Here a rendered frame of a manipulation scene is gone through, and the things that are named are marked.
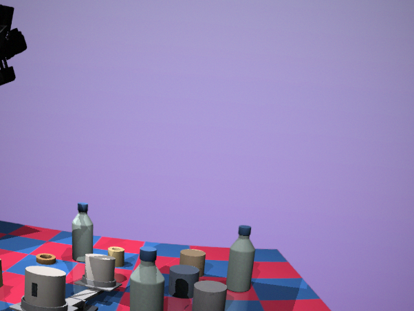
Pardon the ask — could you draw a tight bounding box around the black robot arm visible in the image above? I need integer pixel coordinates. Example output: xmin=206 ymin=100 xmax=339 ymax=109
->
xmin=0 ymin=5 xmax=27 ymax=64

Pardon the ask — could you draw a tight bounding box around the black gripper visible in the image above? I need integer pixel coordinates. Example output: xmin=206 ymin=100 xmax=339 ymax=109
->
xmin=0 ymin=49 xmax=16 ymax=85

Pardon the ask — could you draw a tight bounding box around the blue-grey cylinder with silhouette label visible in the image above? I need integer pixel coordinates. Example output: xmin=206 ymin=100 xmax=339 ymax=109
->
xmin=168 ymin=265 xmax=199 ymax=299

